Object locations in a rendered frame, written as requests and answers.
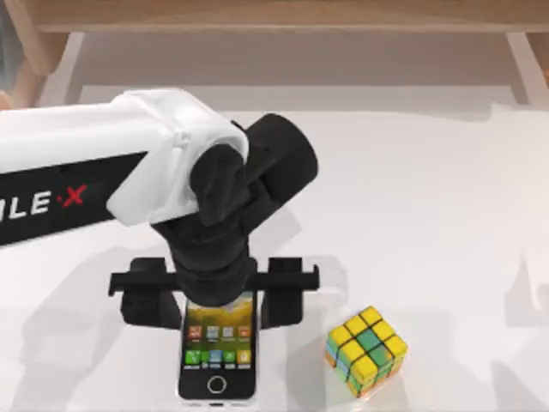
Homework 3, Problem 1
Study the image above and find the black smartphone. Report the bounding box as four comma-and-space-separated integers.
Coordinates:
177, 290, 259, 409

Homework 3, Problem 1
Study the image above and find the yellow and green puzzle cube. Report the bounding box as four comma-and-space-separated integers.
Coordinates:
323, 305, 409, 399

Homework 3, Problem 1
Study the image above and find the wooden shelf unit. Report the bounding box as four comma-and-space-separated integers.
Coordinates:
0, 0, 549, 109

